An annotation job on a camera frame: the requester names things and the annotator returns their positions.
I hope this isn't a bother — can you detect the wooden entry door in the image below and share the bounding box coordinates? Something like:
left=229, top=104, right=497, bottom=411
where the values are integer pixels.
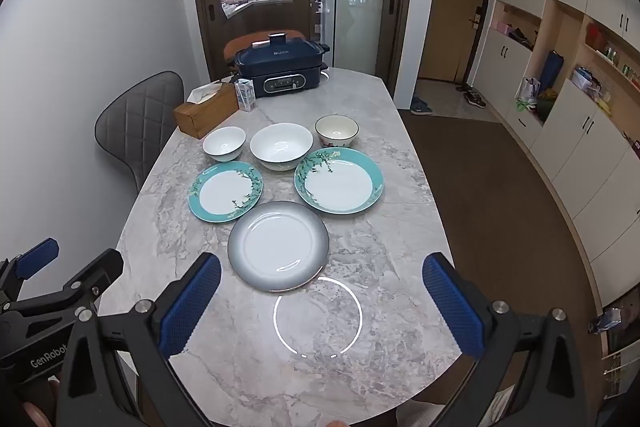
left=417, top=0, right=493, bottom=84

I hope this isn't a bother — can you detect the blue white packet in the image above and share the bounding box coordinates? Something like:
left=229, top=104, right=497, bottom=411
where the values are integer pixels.
left=589, top=307, right=623, bottom=335

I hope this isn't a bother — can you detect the brown chair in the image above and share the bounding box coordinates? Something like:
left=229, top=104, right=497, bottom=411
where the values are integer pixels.
left=223, top=29, right=307, bottom=68

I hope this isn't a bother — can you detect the large teal floral plate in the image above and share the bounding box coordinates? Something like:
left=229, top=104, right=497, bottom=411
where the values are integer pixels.
left=293, top=147, right=385, bottom=215

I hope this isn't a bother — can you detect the dark shoes pair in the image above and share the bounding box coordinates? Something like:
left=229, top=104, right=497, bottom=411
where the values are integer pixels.
left=456, top=83, right=487, bottom=108

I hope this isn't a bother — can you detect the white tissue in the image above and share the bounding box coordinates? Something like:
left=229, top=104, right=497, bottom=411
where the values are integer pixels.
left=186, top=83, right=223, bottom=102

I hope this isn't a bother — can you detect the grey rim plate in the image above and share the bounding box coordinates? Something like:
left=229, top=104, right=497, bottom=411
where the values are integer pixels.
left=227, top=201, right=330, bottom=293

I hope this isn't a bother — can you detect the grey quilted chair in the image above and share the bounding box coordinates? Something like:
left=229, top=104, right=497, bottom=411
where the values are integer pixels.
left=95, top=71, right=186, bottom=195

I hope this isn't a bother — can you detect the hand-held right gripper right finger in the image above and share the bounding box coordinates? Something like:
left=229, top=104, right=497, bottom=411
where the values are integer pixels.
left=421, top=252, right=588, bottom=427

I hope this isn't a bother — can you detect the large white bowl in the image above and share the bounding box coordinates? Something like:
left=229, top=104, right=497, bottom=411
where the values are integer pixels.
left=249, top=123, right=314, bottom=172

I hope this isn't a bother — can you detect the red bag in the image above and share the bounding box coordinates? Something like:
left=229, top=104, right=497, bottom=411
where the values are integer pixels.
left=585, top=23, right=606, bottom=50

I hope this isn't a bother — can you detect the wooden tissue box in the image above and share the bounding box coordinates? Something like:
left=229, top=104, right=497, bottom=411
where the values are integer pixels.
left=173, top=83, right=240, bottom=139

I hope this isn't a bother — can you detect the black rim floral bowl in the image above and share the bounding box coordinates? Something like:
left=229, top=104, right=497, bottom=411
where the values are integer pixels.
left=314, top=114, right=361, bottom=150

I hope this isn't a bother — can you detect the small milk carton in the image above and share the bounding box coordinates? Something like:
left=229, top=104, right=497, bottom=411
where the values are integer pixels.
left=235, top=78, right=258, bottom=112

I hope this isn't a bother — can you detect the blue bag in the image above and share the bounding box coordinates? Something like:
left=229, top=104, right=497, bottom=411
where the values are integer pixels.
left=540, top=51, right=565, bottom=95

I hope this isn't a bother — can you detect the white shopping bag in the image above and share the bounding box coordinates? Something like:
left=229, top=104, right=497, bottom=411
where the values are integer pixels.
left=517, top=77, right=542, bottom=102

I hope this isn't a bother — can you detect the navy electric cooker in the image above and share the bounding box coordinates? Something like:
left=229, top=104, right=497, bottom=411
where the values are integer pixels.
left=234, top=33, right=331, bottom=98

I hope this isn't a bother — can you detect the small white bowl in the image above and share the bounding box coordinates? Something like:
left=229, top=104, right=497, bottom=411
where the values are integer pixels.
left=202, top=126, right=247, bottom=163

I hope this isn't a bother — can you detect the small teal floral plate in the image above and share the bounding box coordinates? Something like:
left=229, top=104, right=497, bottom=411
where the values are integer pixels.
left=188, top=161, right=264, bottom=224

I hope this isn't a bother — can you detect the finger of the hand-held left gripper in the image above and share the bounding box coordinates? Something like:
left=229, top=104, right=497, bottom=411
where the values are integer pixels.
left=5, top=249, right=124, bottom=315
left=0, top=238, right=60, bottom=308

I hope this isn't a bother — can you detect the person's left hand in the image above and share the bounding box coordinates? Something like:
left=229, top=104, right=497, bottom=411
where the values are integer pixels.
left=21, top=399, right=57, bottom=427

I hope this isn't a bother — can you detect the white wall cabinet unit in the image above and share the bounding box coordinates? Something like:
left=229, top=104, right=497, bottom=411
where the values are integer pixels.
left=470, top=0, right=640, bottom=298

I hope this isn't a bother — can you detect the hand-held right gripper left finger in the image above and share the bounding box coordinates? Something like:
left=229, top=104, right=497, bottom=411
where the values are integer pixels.
left=55, top=252, right=223, bottom=427

